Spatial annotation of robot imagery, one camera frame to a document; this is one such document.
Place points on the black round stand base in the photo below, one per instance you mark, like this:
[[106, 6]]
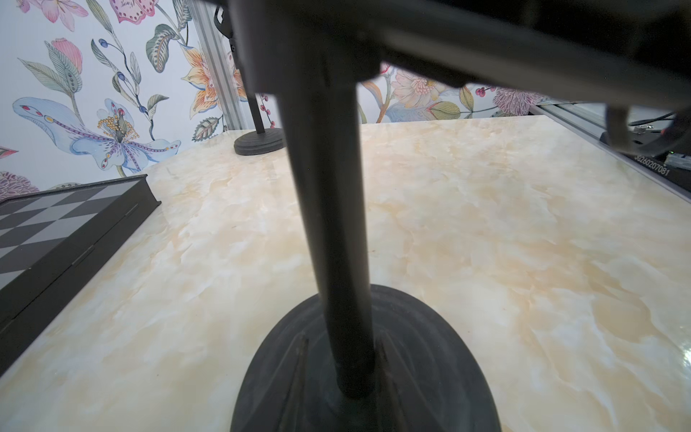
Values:
[[255, 143]]

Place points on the black round disc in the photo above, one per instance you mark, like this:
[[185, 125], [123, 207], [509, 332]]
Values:
[[413, 374]]

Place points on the black white chessboard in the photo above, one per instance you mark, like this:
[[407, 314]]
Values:
[[53, 243]]

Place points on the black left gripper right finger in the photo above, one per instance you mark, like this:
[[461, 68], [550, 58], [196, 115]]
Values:
[[400, 404]]

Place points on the aluminium front rail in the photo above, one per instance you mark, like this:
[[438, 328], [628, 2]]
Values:
[[670, 170]]

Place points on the black microphone stand pole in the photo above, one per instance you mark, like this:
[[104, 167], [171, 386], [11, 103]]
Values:
[[240, 66]]

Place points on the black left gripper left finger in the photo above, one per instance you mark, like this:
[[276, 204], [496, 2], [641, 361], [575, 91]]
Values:
[[281, 408]]

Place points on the right aluminium corner post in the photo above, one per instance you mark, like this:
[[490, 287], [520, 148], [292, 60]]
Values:
[[213, 45]]

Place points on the black microphone clip holder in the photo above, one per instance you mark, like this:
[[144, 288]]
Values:
[[223, 23]]

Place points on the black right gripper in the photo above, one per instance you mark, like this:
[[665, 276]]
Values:
[[456, 46]]

